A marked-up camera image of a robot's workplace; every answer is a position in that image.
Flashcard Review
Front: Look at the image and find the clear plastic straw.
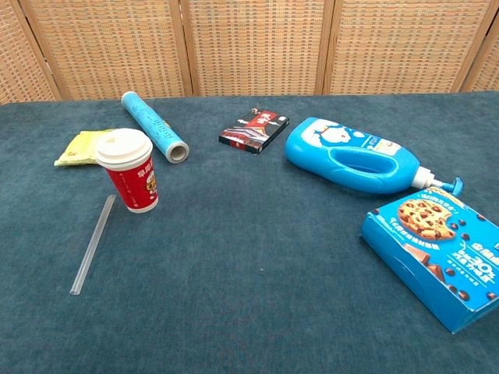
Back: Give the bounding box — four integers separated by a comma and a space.
69, 194, 117, 296

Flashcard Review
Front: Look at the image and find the red paper cup white lid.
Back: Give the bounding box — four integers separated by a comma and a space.
95, 128, 160, 214

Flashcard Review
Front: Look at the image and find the black red card box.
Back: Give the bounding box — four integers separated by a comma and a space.
218, 108, 291, 156

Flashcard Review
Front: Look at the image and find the blue pump detergent bottle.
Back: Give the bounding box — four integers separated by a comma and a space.
284, 116, 465, 196

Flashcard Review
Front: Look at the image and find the blue table cloth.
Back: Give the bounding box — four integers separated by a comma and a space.
0, 90, 499, 374

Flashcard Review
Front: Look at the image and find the blue cling film roll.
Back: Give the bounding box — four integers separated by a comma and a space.
120, 90, 190, 165

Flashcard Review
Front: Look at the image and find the wicker folding screen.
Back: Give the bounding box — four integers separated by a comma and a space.
0, 0, 499, 104

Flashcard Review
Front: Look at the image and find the yellow snack packet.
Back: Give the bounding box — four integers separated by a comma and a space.
53, 129, 116, 168

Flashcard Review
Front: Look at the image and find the blue chocolate cookie box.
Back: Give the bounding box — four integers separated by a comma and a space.
359, 186, 499, 335

